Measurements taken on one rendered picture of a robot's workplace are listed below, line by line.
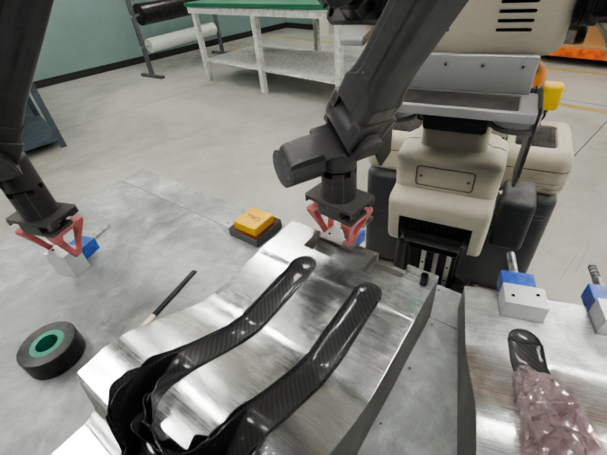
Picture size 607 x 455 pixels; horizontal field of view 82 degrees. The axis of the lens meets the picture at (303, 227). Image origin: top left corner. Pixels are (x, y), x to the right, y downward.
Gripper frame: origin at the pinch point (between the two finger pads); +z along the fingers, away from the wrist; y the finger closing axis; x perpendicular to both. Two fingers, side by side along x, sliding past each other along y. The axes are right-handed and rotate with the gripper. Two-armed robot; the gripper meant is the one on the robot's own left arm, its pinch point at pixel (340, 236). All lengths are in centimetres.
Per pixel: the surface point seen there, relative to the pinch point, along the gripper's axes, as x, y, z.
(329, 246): -5.2, 1.8, -2.3
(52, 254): -37, -40, 0
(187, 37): 282, -505, 49
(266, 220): -3.8, -16.0, 1.2
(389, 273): -4.2, 12.8, -1.7
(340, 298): -14.2, 11.0, -4.1
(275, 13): 233, -256, 4
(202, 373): -33.5, 7.8, -7.8
